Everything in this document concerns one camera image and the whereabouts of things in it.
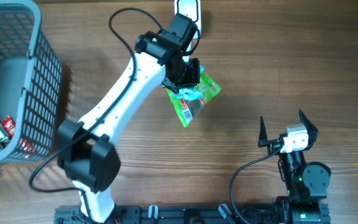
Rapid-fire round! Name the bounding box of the grey plastic mesh basket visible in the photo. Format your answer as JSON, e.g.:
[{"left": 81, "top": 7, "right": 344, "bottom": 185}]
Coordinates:
[{"left": 0, "top": 1, "right": 63, "bottom": 163}]

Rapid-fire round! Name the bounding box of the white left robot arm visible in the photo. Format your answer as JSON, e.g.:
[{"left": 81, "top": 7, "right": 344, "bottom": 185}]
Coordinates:
[{"left": 58, "top": 30, "right": 200, "bottom": 223}]

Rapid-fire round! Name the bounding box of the white barcode scanner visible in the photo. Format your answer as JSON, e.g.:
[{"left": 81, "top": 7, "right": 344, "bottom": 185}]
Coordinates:
[{"left": 174, "top": 0, "right": 201, "bottom": 33}]

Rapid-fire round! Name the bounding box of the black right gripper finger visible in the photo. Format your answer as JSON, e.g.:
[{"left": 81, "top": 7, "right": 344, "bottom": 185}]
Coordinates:
[
  {"left": 258, "top": 116, "right": 268, "bottom": 146},
  {"left": 299, "top": 110, "right": 318, "bottom": 134}
]

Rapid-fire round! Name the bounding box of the red snack stick packet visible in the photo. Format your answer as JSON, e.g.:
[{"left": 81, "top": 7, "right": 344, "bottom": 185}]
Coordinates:
[{"left": 1, "top": 116, "right": 16, "bottom": 138}]

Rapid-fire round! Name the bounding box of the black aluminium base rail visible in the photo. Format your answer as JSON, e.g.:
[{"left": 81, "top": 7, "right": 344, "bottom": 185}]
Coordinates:
[{"left": 53, "top": 203, "right": 331, "bottom": 224}]

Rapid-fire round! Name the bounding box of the green gummy candy bag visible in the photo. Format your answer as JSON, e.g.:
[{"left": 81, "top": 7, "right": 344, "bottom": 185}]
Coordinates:
[{"left": 167, "top": 72, "right": 221, "bottom": 127}]

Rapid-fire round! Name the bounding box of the light teal wipes packet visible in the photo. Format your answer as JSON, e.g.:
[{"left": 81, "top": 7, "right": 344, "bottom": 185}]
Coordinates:
[{"left": 172, "top": 87, "right": 203, "bottom": 101}]

